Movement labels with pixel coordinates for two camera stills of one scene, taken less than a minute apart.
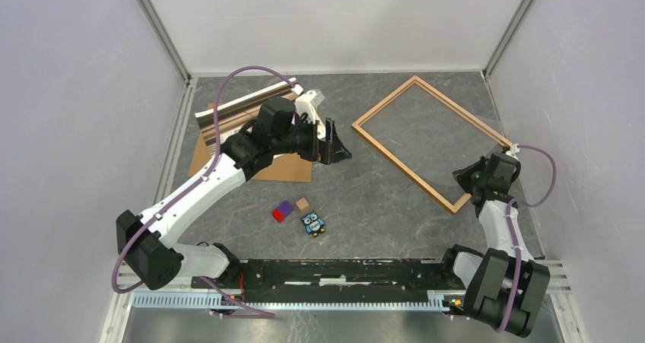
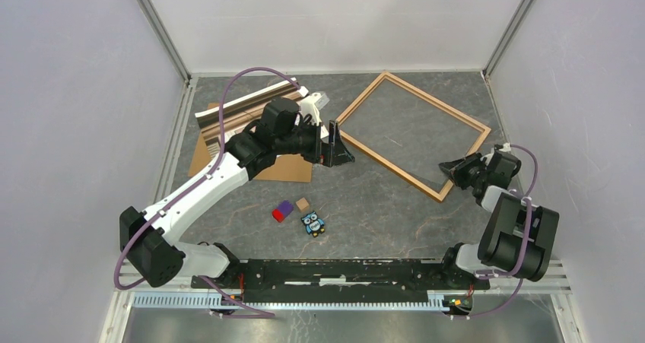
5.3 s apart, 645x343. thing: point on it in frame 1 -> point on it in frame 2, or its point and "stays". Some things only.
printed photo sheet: (233, 114) stays
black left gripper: (330, 151) stays
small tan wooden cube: (302, 204) stays
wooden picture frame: (357, 127) -> (344, 126)
